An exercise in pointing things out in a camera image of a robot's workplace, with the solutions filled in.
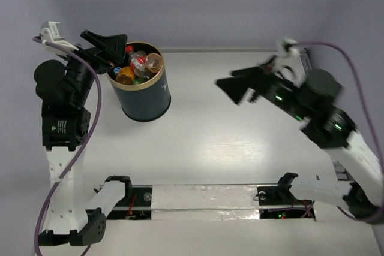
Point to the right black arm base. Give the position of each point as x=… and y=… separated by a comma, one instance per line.
x=277, y=202

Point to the dark bin with gold rim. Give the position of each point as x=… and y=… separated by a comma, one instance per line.
x=148, y=101

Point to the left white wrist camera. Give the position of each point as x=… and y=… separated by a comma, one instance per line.
x=51, y=32

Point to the clear bottle red label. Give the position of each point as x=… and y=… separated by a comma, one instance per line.
x=138, y=64

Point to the clear plastic bottle white cap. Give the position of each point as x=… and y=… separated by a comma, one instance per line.
x=116, y=70

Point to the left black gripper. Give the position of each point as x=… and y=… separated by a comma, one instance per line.
x=98, y=59

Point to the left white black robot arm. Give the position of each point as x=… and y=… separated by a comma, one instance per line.
x=63, y=86

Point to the silver foil strip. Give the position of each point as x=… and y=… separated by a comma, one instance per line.
x=204, y=203

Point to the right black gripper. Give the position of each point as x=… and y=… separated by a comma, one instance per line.
x=237, y=86

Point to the small orange bottle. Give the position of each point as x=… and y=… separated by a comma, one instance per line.
x=126, y=76
x=154, y=62

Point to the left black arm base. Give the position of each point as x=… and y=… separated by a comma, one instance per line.
x=138, y=207

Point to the green plastic bottle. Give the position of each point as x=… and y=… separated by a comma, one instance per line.
x=139, y=81

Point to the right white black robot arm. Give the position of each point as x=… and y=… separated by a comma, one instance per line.
x=327, y=126

